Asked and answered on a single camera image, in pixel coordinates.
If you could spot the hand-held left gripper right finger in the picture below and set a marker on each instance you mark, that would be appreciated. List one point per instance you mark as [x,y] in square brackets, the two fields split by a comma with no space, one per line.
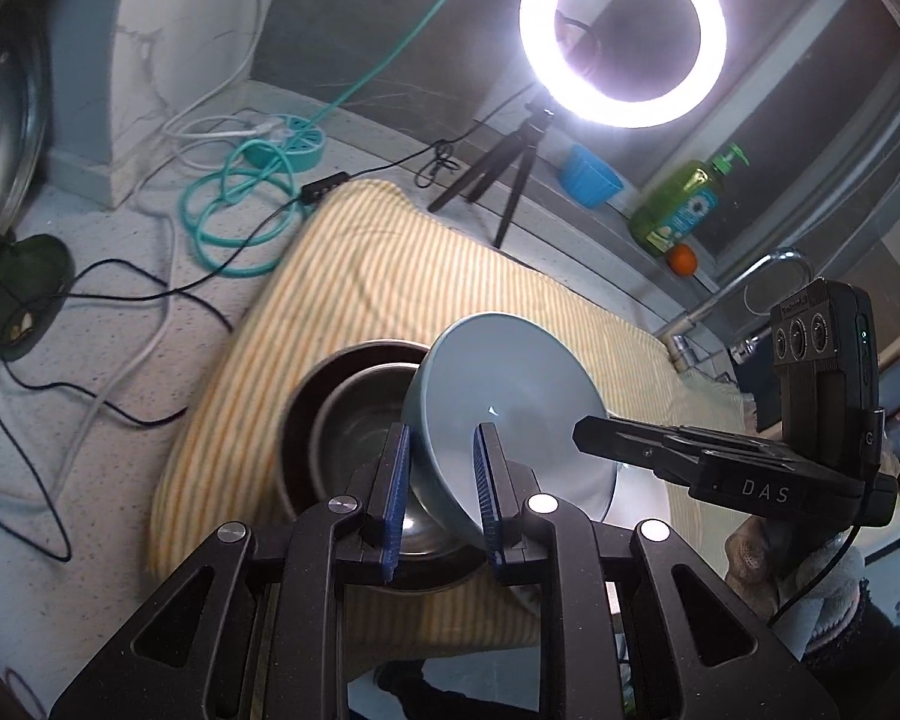
[487,510]

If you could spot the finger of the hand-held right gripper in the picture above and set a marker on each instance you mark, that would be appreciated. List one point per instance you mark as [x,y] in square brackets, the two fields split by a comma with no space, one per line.
[615,435]

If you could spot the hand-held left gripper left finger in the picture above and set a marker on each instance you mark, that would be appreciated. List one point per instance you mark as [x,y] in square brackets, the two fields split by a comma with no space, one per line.
[394,510]

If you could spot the red steel-lined bowl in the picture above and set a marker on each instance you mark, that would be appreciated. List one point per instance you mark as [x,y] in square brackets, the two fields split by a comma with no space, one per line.
[352,420]

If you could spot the grey-blue ceramic bowl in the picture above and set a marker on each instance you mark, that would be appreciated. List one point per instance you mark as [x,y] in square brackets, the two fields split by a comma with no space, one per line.
[510,382]

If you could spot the large stainless steel bowl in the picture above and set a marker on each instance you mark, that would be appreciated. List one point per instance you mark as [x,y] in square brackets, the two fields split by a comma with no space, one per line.
[300,420]

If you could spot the person's right hand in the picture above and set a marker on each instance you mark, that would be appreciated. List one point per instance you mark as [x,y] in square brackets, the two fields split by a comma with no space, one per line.
[750,555]

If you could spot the chrome faucet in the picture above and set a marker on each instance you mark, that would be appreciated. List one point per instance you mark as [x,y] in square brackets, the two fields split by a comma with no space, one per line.
[720,296]

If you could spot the orange fruit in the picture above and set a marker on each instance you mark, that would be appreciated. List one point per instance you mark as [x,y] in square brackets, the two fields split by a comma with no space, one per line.
[682,259]

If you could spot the green dish soap bottle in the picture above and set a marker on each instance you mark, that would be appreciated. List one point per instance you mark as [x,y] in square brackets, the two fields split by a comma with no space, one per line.
[675,214]

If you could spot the striped yellow cloth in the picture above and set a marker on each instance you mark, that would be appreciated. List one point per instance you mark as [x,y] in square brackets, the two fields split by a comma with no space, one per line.
[360,277]

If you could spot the blue fluted plastic cup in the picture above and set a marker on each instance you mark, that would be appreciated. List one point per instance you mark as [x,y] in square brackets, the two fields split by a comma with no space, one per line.
[589,176]

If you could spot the black tripod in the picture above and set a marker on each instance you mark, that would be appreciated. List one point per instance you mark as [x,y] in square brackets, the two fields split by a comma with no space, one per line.
[521,157]

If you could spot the round teal power strip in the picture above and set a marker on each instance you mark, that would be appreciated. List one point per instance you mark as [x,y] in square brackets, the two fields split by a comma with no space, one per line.
[300,139]

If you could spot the dark green object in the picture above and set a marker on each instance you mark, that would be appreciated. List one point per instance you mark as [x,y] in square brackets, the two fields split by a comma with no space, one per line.
[37,270]

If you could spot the steel pot lid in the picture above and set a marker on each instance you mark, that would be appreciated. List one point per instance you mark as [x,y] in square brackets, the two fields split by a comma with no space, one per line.
[0,150]

